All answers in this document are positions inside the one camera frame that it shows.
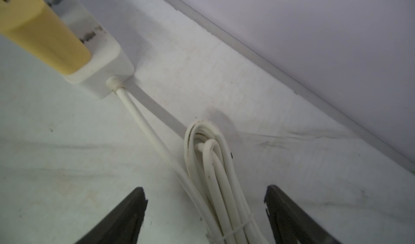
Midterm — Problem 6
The white cable coil rear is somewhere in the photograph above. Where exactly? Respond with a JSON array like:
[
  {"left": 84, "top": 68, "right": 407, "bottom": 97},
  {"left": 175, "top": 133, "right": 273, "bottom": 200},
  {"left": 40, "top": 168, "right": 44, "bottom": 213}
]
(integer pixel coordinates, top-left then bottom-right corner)
[{"left": 106, "top": 76, "right": 270, "bottom": 244}]

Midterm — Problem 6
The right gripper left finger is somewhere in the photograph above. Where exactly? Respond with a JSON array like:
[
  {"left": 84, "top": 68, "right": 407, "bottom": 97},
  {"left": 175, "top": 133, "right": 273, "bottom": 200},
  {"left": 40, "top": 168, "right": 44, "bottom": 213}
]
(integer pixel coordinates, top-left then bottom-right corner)
[{"left": 77, "top": 187, "right": 148, "bottom": 244}]

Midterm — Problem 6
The white power strip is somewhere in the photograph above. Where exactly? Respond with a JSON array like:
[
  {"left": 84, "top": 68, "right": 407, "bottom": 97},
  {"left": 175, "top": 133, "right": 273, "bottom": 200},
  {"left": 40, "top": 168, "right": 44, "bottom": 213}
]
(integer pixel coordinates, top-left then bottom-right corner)
[{"left": 44, "top": 0, "right": 135, "bottom": 99}]

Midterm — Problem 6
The yellow cube adapter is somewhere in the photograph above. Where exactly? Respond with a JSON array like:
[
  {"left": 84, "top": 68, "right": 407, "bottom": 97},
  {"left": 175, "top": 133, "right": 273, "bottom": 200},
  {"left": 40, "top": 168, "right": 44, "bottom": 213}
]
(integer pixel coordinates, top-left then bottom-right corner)
[{"left": 1, "top": 0, "right": 92, "bottom": 75}]

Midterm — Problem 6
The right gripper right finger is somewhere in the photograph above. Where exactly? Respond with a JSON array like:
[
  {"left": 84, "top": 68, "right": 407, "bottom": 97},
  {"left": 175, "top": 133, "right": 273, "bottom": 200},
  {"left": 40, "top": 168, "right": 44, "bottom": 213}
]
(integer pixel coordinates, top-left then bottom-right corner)
[{"left": 264, "top": 185, "right": 339, "bottom": 244}]

